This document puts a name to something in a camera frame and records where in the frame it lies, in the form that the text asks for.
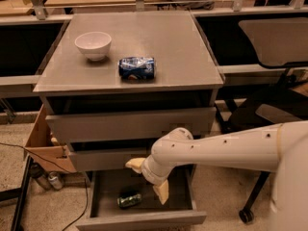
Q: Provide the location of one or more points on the white bottle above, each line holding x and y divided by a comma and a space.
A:
55, 180

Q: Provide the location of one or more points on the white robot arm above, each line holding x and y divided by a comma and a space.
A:
243, 148

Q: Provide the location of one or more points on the grey middle drawer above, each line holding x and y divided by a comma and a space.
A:
106, 159

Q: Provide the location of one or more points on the grey drawer cabinet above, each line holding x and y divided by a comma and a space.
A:
185, 75

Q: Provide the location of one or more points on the green can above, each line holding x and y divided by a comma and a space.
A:
129, 200

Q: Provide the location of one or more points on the grey drawer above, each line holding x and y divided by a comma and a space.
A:
106, 159
108, 185
129, 125

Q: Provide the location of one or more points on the grey bottom drawer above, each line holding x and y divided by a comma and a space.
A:
108, 185

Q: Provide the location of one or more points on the cardboard box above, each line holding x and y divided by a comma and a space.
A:
45, 149

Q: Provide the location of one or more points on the white bowl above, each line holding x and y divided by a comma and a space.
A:
94, 45

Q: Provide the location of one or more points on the black metal stand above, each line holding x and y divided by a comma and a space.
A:
20, 195

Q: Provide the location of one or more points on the dark bottle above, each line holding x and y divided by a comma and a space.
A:
38, 174

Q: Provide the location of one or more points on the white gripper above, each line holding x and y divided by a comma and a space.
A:
148, 172

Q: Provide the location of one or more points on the black office chair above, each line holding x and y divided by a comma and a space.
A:
282, 114

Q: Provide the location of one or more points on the blue crushed can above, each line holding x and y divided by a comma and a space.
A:
136, 68

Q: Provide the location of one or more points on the grey top drawer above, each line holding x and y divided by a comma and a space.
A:
129, 125

